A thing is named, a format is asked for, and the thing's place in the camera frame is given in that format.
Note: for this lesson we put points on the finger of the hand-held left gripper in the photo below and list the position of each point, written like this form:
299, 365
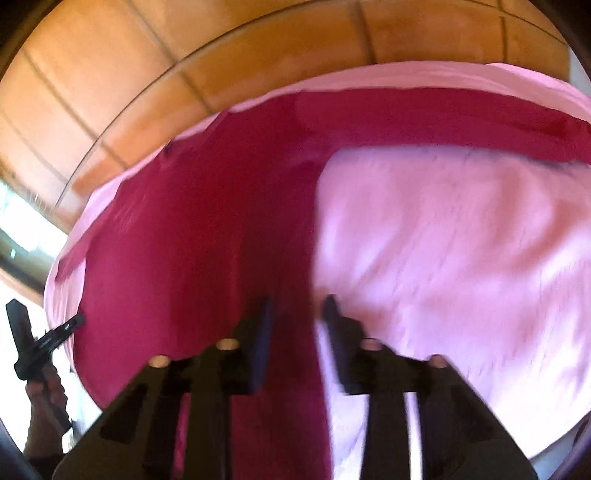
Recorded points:
19, 332
57, 333

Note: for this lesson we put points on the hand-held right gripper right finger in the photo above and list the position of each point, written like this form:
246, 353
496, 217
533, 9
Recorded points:
337, 341

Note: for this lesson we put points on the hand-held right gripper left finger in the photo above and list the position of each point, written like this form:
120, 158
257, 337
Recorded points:
261, 350

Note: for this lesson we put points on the maroon garment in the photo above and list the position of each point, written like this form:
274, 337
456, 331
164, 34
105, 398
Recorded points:
184, 230

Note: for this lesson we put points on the person's left hand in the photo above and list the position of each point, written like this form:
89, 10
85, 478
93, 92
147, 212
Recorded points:
41, 415

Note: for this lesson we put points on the pink blanket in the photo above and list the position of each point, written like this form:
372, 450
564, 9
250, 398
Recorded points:
438, 230

